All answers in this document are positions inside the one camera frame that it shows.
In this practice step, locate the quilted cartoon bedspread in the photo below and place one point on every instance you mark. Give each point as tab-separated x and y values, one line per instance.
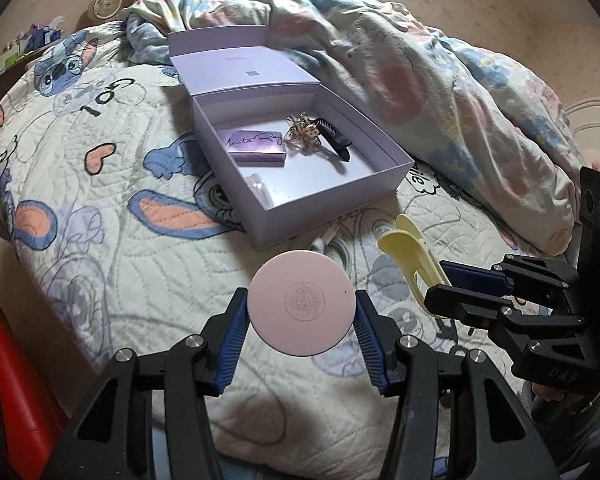
105	270

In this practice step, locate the round beige fan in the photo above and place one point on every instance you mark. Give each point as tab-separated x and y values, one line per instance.
106	6

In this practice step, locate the lavender cardboard box with lid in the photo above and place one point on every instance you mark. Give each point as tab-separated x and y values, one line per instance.
260	67

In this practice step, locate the person's right hand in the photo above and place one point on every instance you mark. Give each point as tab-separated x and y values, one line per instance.
550	392

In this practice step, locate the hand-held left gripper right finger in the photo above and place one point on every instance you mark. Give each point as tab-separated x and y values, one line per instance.
370	345

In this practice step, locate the pink round compact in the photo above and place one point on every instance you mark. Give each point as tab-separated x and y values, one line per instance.
300	305

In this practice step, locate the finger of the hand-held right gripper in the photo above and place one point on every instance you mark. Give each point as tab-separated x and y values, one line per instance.
460	305
472	274

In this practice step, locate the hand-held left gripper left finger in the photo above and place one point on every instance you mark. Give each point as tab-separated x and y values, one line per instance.
230	350

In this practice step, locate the small purple box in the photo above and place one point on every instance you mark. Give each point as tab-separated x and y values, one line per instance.
252	145

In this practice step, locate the black hair clip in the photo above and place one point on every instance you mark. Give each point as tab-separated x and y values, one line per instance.
337	145

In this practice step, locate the pale yellow hair clip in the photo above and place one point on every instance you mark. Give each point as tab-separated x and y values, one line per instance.
420	260

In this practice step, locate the cream headboard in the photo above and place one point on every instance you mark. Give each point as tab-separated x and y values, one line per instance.
595	115

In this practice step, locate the purple and white packets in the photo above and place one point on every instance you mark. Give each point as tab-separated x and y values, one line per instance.
42	35

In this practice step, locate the green and white box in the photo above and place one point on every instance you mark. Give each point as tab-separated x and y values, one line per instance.
6	62

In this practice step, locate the pastel printed duvet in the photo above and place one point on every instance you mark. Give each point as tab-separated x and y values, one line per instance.
430	90

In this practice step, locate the person's right forearm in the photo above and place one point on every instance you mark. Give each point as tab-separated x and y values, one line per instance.
575	440

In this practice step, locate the amber hair claw clip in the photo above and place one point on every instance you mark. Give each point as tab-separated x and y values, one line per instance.
302	132

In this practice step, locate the red object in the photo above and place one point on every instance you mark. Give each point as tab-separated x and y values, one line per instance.
10	360

